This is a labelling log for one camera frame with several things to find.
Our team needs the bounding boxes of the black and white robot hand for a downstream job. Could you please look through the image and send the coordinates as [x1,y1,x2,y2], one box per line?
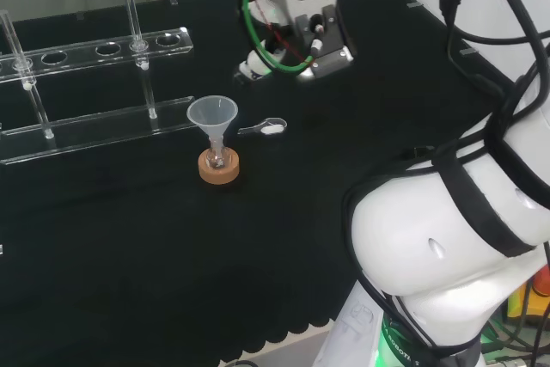
[234,0,311,83]

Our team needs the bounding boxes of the clear weighing funnel with powder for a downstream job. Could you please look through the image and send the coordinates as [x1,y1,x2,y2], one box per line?
[237,117,288,138]

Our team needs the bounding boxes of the translucent plastic funnel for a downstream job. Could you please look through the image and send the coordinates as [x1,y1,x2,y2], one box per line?
[186,95,240,154]

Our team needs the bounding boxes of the clear acrylic funnel stand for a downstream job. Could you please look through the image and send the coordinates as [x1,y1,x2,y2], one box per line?
[0,0,208,167]

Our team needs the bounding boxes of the small round-bottom glass flask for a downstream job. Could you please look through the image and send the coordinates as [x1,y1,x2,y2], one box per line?
[205,137,227,170]

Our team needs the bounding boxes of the black cloth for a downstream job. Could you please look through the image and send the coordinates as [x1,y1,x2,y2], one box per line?
[0,0,519,363]

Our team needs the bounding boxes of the yellow stop button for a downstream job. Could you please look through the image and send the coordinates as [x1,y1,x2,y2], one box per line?
[506,274,550,334]

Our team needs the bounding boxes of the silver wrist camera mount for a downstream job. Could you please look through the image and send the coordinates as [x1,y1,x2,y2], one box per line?
[274,0,356,82]

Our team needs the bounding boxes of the cork ring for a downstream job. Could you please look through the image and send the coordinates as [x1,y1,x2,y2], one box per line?
[198,147,241,185]

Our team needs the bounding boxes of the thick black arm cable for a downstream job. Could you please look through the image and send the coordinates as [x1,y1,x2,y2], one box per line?
[431,0,550,104]

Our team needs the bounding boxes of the black cables by stop button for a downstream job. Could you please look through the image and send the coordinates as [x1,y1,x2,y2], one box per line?
[483,284,550,367]

